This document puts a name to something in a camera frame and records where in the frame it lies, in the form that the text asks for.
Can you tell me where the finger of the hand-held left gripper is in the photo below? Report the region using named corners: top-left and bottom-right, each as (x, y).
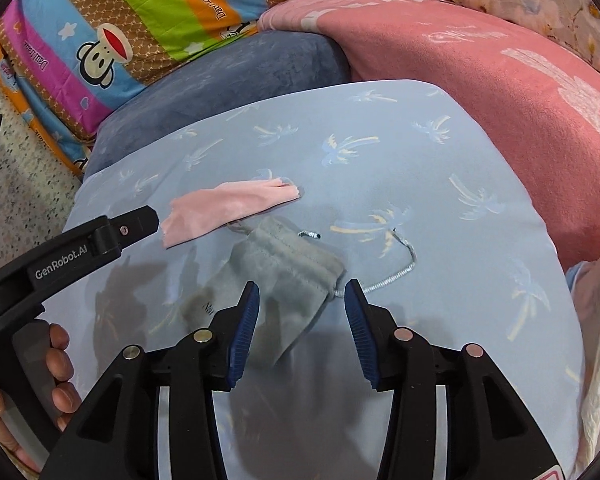
top-left (105, 205), bottom-right (161, 252)

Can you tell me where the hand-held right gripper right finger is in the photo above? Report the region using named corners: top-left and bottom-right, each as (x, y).
top-left (344, 278), bottom-right (566, 480)

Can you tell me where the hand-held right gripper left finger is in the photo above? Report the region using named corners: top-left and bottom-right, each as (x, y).
top-left (40, 281), bottom-right (261, 480)

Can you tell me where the grey drawstring pouch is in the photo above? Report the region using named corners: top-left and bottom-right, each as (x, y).
top-left (180, 216), bottom-right (418, 368)

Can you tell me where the pink cloth strip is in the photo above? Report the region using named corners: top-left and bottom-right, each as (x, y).
top-left (161, 180), bottom-right (301, 251)

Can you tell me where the person's left hand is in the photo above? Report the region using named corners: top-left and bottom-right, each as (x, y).
top-left (0, 322), bottom-right (83, 472)

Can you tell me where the blue-grey velvet cushion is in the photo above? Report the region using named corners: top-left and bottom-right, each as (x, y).
top-left (82, 30), bottom-right (353, 183)

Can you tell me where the striped monkey print pillow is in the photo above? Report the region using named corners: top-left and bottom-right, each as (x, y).
top-left (0, 35), bottom-right (93, 176)
top-left (0, 0), bottom-right (353, 143)

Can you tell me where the light blue palm print pillow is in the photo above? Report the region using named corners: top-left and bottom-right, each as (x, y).
top-left (45, 79), bottom-right (586, 480)

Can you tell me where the pink blanket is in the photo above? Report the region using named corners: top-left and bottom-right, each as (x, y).
top-left (257, 0), bottom-right (600, 271)

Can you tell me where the grey floral blanket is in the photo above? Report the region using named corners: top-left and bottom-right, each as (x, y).
top-left (427, 0), bottom-right (600, 86)

